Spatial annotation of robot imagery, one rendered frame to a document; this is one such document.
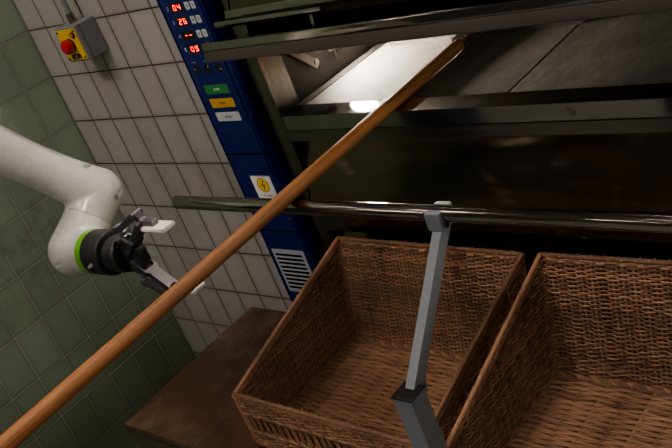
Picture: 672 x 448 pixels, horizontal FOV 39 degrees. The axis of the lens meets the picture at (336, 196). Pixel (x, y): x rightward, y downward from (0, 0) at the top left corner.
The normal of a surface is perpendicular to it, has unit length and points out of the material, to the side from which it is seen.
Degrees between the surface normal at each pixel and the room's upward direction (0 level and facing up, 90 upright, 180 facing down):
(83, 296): 90
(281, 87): 90
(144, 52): 90
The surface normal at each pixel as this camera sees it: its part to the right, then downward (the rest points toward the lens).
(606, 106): -0.59, 0.52
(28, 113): 0.73, 0.02
